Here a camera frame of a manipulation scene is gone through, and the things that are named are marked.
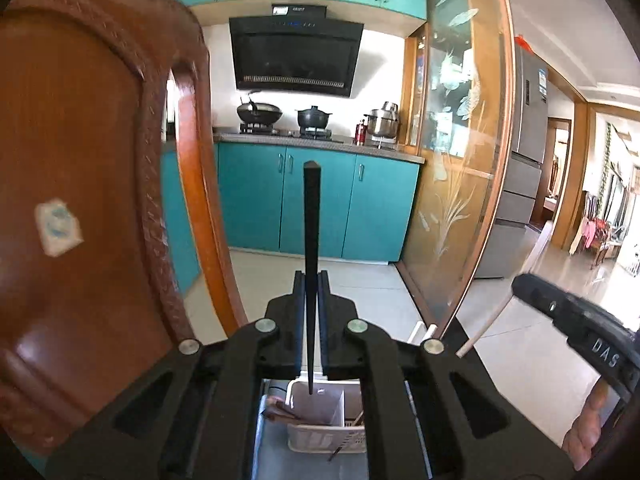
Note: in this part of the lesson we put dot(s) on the dark chopstick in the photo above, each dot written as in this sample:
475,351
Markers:
345,439

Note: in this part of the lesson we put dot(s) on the person's right hand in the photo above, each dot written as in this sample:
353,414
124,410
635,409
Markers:
585,435

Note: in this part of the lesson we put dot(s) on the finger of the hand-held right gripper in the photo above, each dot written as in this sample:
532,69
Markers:
575,320

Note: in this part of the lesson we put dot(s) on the black gas stove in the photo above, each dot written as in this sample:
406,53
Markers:
285,134

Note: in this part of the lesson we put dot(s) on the stainless steel pot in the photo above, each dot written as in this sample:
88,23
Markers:
384,122

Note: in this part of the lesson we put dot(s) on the black lidded pot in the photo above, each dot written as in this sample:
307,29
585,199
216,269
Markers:
314,117

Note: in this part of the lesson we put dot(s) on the red canister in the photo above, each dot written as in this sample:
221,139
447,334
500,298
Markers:
360,134

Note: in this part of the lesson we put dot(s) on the grey refrigerator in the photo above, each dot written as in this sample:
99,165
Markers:
520,185

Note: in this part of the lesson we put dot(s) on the teal base cabinets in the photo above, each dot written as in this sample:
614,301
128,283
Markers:
320,200

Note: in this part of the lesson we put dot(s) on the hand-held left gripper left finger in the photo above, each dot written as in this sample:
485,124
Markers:
299,325

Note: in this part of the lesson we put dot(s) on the green hanging vine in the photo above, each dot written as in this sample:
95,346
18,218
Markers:
606,160

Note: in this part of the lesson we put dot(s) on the black wok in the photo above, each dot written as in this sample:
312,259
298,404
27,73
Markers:
260,112

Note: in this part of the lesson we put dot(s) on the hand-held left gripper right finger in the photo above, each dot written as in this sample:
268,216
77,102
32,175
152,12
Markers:
322,325

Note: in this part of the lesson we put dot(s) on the white induction cooker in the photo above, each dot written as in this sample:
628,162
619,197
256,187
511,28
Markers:
382,141

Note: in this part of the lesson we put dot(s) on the wood-framed glass sliding door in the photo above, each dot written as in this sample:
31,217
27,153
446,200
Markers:
460,160

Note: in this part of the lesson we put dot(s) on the black chopstick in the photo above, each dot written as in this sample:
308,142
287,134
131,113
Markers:
312,235

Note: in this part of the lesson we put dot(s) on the wooden chair back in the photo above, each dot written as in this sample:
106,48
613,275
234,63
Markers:
75,160

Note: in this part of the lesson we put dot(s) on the white plastic utensil basket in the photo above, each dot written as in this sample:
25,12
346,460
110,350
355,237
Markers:
315,410

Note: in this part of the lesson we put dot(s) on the wooden door frame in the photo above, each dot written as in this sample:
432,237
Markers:
575,175

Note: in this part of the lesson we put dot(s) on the wooden chair with pink cloth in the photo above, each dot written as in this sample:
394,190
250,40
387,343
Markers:
597,240

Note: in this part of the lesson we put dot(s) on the black range hood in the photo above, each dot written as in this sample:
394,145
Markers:
295,55

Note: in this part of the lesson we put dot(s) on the red hanging ornament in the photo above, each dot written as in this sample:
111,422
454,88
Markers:
522,43

